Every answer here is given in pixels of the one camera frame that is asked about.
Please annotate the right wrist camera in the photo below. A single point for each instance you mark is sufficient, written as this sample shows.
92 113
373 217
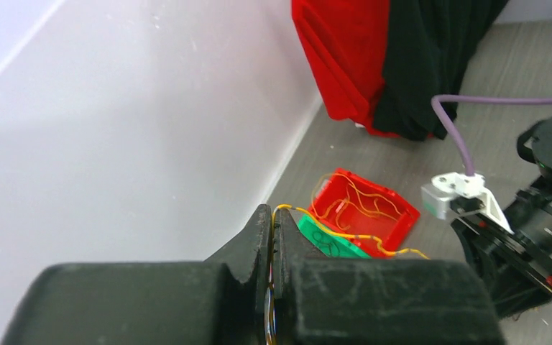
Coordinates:
454 190

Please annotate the green plastic bin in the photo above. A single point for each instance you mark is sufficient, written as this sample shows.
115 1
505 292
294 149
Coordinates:
331 246

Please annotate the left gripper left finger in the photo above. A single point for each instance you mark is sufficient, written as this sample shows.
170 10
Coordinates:
220 300

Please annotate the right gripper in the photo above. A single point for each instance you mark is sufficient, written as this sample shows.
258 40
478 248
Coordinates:
516 266

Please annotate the red plastic bin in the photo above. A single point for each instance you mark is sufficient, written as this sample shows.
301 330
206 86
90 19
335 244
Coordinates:
375 218

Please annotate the red t-shirt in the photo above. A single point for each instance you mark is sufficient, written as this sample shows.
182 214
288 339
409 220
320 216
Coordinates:
345 44

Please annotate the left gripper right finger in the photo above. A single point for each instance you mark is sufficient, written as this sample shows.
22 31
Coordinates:
375 301

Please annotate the black t-shirt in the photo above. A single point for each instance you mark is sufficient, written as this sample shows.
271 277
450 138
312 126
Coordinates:
429 46

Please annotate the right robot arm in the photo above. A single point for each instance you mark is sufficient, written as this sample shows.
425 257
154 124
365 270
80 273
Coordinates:
535 146

